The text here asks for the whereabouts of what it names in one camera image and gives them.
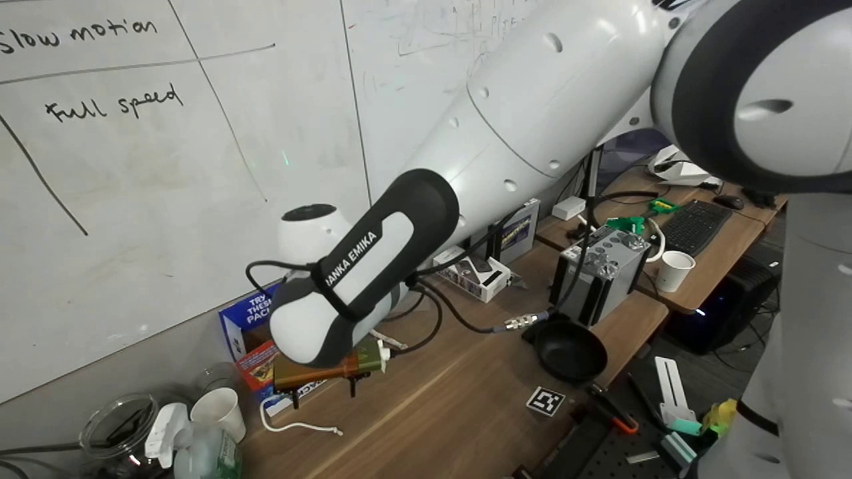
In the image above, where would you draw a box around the green liquid spray bottle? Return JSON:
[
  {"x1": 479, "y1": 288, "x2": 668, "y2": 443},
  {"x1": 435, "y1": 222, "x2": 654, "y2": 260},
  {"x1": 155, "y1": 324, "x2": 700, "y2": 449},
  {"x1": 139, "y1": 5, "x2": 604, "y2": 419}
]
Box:
[{"x1": 143, "y1": 399, "x2": 246, "y2": 479}]

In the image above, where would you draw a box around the clear glass jar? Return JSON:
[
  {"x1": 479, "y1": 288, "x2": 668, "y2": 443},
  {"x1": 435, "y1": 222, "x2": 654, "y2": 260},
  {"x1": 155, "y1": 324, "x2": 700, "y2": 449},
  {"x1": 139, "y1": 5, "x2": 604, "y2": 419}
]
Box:
[{"x1": 78, "y1": 393, "x2": 166, "y2": 475}]

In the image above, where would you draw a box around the black bowl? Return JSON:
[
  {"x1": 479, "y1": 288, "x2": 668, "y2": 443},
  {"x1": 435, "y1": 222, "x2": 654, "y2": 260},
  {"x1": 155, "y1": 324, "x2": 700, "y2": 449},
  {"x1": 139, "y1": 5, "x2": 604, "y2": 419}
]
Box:
[{"x1": 520, "y1": 310, "x2": 612, "y2": 385}]

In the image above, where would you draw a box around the blue printed carton box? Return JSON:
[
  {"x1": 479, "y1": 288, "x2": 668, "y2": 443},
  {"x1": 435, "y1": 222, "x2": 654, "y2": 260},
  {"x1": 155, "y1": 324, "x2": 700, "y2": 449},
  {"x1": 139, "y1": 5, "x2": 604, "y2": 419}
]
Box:
[{"x1": 216, "y1": 283, "x2": 334, "y2": 420}]

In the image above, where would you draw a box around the black keyboard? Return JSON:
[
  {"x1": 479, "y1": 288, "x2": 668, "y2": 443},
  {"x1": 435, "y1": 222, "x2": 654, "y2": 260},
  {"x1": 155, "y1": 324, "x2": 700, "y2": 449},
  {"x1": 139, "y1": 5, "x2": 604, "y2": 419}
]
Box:
[{"x1": 661, "y1": 200, "x2": 741, "y2": 260}]

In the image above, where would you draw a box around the white paper cup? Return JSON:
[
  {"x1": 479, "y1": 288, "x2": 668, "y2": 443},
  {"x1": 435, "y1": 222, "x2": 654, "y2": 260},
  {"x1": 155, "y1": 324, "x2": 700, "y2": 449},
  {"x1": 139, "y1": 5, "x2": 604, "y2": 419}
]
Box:
[{"x1": 653, "y1": 248, "x2": 697, "y2": 296}]

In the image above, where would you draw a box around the dark blue chair back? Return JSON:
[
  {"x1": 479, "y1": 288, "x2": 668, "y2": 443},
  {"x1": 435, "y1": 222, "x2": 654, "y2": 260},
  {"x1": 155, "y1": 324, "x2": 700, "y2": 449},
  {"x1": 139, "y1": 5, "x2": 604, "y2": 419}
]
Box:
[{"x1": 591, "y1": 125, "x2": 678, "y2": 183}]

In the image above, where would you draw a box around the teal plastic part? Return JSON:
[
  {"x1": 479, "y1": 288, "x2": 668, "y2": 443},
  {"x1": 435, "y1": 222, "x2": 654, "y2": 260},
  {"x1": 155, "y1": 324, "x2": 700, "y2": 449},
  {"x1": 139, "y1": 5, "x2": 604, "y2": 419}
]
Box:
[{"x1": 661, "y1": 416, "x2": 714, "y2": 469}]

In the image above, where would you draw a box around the black perforated breadboard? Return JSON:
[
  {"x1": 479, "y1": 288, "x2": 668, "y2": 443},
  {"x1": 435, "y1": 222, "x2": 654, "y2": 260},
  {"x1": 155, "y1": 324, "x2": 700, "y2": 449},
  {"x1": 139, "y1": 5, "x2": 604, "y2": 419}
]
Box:
[{"x1": 513, "y1": 330, "x2": 774, "y2": 479}]

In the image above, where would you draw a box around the black white fiducial tag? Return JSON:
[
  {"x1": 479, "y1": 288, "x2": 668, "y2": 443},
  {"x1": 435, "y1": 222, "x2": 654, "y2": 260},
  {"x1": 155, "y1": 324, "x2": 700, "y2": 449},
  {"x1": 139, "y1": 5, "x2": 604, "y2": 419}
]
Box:
[{"x1": 524, "y1": 383, "x2": 568, "y2": 420}]

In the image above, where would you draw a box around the grey battery with round caps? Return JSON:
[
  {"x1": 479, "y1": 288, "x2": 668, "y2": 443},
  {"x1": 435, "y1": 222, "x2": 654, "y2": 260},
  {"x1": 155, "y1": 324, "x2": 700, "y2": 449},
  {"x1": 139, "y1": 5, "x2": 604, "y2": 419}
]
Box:
[{"x1": 548, "y1": 224, "x2": 654, "y2": 330}]

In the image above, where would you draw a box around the white headset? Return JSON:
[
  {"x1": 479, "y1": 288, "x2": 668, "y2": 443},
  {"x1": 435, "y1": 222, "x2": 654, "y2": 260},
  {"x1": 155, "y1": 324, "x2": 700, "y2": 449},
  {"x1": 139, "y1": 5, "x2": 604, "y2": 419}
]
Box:
[{"x1": 645, "y1": 145, "x2": 724, "y2": 192}]

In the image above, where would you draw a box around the green wire bundle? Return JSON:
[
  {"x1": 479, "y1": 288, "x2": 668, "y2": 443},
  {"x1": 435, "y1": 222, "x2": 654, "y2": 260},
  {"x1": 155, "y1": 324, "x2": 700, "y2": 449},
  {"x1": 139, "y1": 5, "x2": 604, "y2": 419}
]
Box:
[{"x1": 604, "y1": 198, "x2": 681, "y2": 239}]

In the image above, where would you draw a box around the small white adapter box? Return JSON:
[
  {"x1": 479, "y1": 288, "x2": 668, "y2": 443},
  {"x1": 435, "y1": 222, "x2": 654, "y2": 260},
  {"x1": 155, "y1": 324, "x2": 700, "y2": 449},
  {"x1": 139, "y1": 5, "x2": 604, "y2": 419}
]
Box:
[{"x1": 548, "y1": 195, "x2": 589, "y2": 224}]

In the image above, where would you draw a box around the yellow green plastic part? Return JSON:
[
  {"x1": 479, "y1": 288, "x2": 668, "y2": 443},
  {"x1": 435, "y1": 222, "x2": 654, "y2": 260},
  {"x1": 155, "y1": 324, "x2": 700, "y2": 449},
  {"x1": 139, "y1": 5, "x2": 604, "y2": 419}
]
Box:
[{"x1": 700, "y1": 399, "x2": 741, "y2": 440}]

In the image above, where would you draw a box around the white plastic tool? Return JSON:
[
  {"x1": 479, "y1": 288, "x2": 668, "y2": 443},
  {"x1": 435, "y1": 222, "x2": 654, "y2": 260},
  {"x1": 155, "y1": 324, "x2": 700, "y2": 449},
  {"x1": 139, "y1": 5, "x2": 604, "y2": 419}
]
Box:
[{"x1": 653, "y1": 353, "x2": 700, "y2": 425}]

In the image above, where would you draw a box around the black clamp orange handle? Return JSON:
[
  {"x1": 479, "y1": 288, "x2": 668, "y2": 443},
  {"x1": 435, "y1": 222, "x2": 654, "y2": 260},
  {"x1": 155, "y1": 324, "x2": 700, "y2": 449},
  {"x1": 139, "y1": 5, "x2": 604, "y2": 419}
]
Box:
[{"x1": 580, "y1": 383, "x2": 642, "y2": 440}]

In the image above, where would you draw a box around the white power strip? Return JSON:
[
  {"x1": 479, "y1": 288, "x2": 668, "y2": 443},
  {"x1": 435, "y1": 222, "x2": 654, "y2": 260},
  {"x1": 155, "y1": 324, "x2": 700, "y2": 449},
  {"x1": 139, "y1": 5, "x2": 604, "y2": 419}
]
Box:
[{"x1": 437, "y1": 254, "x2": 517, "y2": 306}]

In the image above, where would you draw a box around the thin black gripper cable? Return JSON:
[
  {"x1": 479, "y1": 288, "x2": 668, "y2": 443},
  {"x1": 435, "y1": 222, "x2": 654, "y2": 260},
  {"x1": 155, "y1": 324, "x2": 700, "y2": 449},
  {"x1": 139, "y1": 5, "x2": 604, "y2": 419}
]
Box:
[{"x1": 246, "y1": 259, "x2": 547, "y2": 357}]

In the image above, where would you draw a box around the thin white rope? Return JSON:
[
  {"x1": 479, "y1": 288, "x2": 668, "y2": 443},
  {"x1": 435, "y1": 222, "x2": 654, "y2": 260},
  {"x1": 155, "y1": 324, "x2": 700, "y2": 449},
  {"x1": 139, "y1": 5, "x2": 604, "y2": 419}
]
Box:
[{"x1": 256, "y1": 399, "x2": 347, "y2": 440}]

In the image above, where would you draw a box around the whiteboard with writing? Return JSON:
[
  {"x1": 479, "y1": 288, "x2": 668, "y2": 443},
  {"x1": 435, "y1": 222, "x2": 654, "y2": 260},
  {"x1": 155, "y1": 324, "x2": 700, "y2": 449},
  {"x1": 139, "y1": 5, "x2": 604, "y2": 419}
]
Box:
[{"x1": 0, "y1": 0, "x2": 677, "y2": 407}]

